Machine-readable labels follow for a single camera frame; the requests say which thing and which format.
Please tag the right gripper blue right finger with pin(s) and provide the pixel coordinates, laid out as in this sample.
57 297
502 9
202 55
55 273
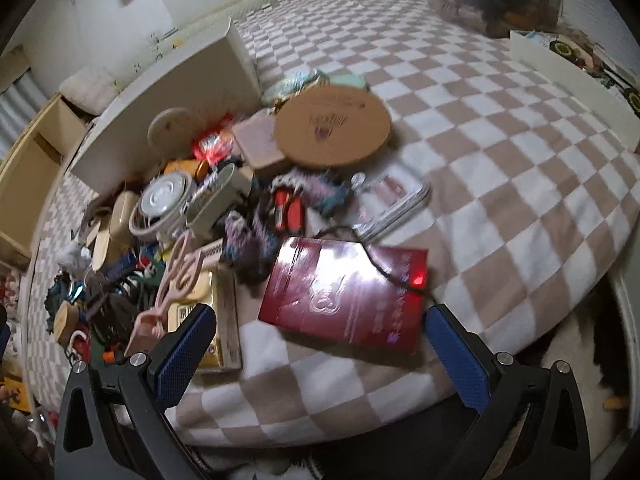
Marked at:
467 360

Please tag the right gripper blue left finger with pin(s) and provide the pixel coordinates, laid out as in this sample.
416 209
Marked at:
176 357

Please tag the red cigarette box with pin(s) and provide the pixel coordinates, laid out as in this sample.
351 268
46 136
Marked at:
368 296

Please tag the checkered beige white blanket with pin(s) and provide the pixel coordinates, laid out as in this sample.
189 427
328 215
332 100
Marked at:
532 201

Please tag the clear plastic case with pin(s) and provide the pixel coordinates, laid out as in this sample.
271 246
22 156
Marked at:
383 201

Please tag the multicolour knitted pouch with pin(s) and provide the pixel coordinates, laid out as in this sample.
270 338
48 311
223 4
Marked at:
253 237

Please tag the red snack packet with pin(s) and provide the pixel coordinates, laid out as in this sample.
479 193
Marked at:
215 143

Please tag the wooden bedside shelf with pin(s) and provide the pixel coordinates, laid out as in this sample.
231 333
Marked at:
29 172

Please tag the pink notebook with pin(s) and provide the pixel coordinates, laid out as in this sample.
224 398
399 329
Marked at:
255 139

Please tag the round cork board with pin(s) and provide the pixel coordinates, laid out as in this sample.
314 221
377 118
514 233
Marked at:
332 126

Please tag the white fluffy pillow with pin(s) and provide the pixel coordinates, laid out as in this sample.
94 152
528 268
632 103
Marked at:
91 89

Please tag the white cardboard shoe box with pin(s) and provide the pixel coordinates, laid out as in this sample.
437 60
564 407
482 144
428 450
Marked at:
210 75

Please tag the white box lid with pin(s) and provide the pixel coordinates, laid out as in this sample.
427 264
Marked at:
617 115

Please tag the light floral drawstring pouch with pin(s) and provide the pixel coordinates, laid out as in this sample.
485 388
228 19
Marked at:
291 85

